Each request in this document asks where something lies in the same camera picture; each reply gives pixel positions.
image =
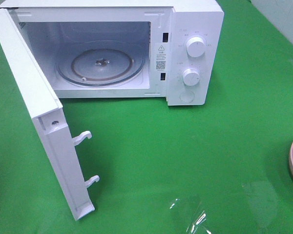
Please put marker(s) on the upper white power knob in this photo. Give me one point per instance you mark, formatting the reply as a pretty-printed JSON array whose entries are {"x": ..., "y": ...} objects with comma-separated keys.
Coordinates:
[{"x": 195, "y": 46}]

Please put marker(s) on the white microwave door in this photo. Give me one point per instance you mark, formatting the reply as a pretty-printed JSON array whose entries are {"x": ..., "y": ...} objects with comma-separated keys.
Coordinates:
[{"x": 46, "y": 112}]

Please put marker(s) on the round door release button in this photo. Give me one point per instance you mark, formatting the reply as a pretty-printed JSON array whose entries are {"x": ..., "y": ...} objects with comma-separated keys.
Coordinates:
[{"x": 187, "y": 96}]

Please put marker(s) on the white microwave oven body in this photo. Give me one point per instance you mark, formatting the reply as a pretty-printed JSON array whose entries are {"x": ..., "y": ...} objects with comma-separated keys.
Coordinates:
[{"x": 161, "y": 26}]

